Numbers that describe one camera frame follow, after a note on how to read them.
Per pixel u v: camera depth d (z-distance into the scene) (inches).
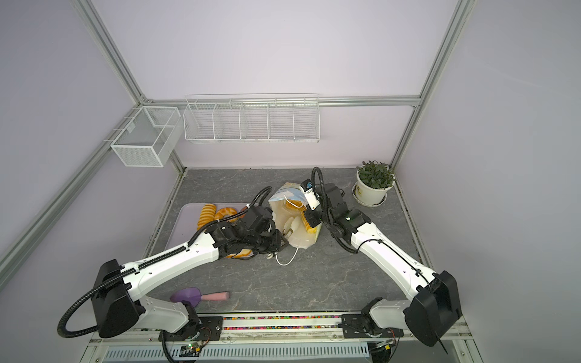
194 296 30.4
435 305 15.4
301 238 34.2
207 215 39.0
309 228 35.0
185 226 39.1
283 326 29.7
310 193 27.1
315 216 27.4
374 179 36.9
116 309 15.4
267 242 26.6
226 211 40.0
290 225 32.4
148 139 38.6
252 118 39.0
